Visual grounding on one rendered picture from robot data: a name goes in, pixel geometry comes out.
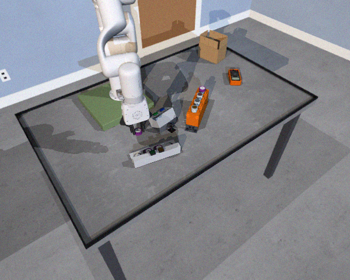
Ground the orange tube rack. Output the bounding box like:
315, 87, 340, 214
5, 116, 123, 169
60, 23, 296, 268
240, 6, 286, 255
186, 88, 209, 127

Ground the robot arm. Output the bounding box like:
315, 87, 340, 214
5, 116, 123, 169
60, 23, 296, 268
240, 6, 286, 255
92, 0, 144, 104

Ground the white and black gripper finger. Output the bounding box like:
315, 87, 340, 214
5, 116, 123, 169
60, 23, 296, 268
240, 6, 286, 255
140, 112, 153, 132
120, 116, 135, 135

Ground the brown cardboard box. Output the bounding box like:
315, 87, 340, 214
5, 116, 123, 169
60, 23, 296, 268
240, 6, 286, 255
198, 30, 228, 64

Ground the grey button housing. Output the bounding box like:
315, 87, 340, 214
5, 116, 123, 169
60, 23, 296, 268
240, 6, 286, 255
148, 107, 176, 133

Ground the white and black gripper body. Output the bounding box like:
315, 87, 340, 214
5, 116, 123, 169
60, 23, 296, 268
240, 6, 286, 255
121, 96, 150, 125

